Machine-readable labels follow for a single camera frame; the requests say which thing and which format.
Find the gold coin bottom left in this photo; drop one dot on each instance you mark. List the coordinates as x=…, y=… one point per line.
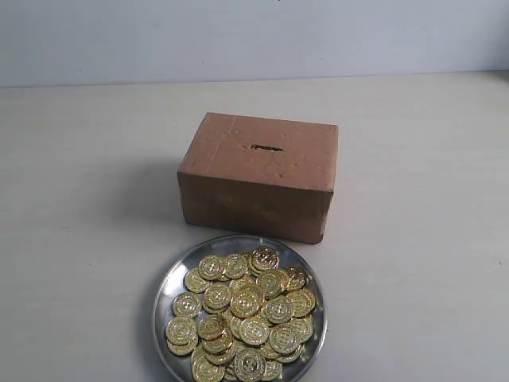
x=203, y=370

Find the gold coin far left upper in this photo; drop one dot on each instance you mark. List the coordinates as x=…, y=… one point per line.
x=195, y=283

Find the gold coin bottom centre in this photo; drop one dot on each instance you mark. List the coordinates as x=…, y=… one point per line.
x=249, y=365

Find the brown cardboard slot box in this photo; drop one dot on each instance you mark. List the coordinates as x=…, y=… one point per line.
x=267, y=177

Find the gold coin upper middle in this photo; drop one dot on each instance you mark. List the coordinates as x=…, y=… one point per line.
x=235, y=266

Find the gold coin centre right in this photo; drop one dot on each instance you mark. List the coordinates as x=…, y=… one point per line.
x=279, y=310

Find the gold coin top of pile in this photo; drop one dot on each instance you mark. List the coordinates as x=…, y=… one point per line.
x=264, y=258

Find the gold coin right edge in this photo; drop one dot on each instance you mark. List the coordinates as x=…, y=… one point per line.
x=303, y=302

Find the round steel plate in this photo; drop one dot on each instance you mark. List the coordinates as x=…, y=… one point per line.
x=173, y=284

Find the gold coin centre left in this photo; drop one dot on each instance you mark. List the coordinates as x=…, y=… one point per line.
x=217, y=296

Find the gold coin left middle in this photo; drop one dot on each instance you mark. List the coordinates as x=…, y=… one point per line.
x=187, y=304

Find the gold coin far right upper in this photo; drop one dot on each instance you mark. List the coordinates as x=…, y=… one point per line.
x=297, y=278

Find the gold coin lower left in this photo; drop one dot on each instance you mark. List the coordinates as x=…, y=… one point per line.
x=180, y=330

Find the gold coin lower right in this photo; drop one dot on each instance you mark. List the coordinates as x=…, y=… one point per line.
x=284, y=338

